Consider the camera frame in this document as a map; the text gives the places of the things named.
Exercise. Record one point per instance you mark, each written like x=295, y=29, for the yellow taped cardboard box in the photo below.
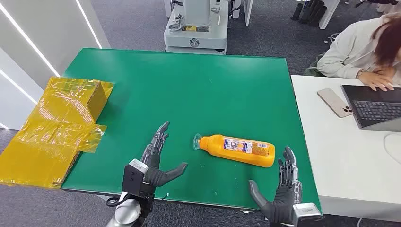
x=53, y=131

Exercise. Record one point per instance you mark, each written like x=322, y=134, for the white desk panel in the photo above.
x=329, y=12

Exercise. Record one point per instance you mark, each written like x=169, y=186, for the beige smartphone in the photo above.
x=335, y=102

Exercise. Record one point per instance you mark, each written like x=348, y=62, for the black bags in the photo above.
x=308, y=12

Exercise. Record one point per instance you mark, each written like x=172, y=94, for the white round object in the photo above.
x=394, y=147

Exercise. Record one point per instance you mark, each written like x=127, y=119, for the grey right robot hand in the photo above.
x=282, y=206

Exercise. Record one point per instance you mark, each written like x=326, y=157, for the dark grey laptop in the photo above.
x=376, y=108

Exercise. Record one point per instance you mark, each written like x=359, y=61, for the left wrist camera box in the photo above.
x=133, y=177

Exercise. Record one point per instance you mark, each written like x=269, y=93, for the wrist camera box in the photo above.
x=133, y=177
x=305, y=213

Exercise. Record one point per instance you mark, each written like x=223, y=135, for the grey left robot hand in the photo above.
x=153, y=175

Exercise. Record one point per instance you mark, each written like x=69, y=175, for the grey machine base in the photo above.
x=195, y=31

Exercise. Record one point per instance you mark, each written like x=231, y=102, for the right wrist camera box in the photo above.
x=305, y=213

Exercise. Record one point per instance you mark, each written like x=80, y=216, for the person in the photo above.
x=351, y=50

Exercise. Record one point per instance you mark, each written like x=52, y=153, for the orange plastic bottle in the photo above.
x=238, y=152

